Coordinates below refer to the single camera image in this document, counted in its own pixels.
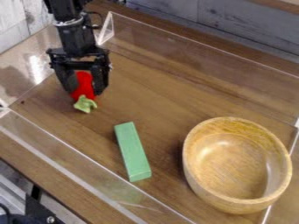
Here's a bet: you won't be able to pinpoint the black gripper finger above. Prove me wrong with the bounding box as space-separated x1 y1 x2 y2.
51 66 78 93
90 65 109 95

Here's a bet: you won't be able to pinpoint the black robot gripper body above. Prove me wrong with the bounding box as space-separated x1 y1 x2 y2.
46 13 109 70

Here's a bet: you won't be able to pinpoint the red felt strawberry toy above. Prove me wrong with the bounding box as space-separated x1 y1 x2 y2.
69 70 98 115

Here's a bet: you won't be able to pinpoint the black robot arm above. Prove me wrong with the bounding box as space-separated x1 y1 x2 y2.
42 0 110 95

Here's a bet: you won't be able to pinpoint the clear acrylic tray walls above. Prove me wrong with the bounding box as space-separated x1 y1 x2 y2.
0 12 299 224

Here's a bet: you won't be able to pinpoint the green rectangular block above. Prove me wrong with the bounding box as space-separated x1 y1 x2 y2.
114 122 152 182

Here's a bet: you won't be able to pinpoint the wooden bowl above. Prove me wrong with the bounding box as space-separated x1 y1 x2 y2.
181 116 292 214

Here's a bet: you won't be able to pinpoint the black cable loop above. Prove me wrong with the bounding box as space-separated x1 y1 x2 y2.
0 202 11 224

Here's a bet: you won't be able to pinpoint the black clamp bracket with screw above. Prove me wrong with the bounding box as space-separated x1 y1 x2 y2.
23 195 65 224

